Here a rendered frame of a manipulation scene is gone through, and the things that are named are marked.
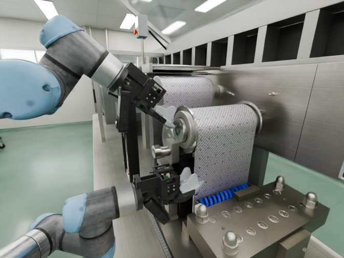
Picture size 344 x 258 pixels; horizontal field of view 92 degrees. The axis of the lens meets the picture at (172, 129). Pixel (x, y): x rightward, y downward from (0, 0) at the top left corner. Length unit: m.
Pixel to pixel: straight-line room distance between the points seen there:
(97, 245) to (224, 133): 0.43
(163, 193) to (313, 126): 0.47
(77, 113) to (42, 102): 5.78
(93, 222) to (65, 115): 5.72
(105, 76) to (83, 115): 5.65
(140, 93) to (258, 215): 0.47
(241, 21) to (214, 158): 0.56
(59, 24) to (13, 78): 0.18
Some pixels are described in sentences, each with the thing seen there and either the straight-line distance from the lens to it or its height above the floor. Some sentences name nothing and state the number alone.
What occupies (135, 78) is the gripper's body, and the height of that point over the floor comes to 1.40.
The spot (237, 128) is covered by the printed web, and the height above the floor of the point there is 1.25.
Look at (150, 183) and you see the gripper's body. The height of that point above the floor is 1.15.
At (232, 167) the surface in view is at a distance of 0.60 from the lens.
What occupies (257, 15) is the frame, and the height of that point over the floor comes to 1.62.
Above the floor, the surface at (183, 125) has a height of 1.27.
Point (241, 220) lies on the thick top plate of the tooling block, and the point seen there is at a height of 1.03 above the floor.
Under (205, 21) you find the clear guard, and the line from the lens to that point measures 1.03.
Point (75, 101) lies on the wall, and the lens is 5.99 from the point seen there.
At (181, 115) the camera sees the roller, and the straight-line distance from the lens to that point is 0.49.
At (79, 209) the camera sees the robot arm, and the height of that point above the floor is 1.14.
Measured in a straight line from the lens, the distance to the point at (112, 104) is 1.42.
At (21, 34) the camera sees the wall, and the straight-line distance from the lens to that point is 6.20.
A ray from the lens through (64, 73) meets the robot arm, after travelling 0.41.
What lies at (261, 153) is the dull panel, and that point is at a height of 1.12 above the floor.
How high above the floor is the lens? 1.40
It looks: 17 degrees down
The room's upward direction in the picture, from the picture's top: straight up
